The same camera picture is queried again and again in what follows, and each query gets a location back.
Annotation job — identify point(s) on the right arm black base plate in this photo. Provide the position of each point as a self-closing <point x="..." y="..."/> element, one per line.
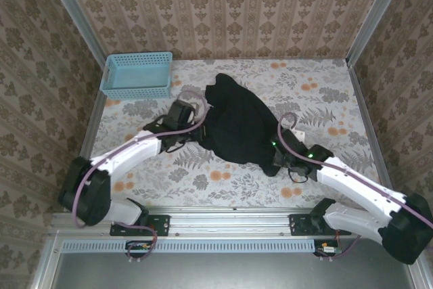
<point x="297" y="226"/>

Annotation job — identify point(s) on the floral tablecloth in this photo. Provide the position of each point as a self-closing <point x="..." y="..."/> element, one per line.
<point x="236" y="187"/>

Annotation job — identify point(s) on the small connector board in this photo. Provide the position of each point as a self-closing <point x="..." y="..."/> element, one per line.
<point x="138" y="247"/>
<point x="328" y="250"/>

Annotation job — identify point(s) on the aluminium table side rail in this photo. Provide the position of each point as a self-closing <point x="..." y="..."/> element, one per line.
<point x="86" y="153"/>
<point x="371" y="133"/>

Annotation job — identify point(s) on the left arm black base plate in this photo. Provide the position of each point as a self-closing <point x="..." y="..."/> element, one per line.
<point x="162" y="226"/>

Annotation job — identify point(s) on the blue plastic basket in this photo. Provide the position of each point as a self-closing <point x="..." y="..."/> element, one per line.
<point x="135" y="77"/>

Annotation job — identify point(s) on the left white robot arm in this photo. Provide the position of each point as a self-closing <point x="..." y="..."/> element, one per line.
<point x="135" y="150"/>

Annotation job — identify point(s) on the grey metal panel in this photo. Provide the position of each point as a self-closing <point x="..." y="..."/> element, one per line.
<point x="220" y="272"/>

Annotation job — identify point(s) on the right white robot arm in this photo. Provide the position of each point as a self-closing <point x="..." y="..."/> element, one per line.
<point x="352" y="184"/>

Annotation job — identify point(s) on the black t-shirt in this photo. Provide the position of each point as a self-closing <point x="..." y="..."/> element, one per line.
<point x="236" y="126"/>

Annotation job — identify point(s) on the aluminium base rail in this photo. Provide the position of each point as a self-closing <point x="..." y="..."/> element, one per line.
<point x="230" y="223"/>

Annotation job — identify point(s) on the aluminium frame post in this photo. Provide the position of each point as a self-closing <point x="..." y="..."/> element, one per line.
<point x="376" y="15"/>
<point x="74" y="15"/>

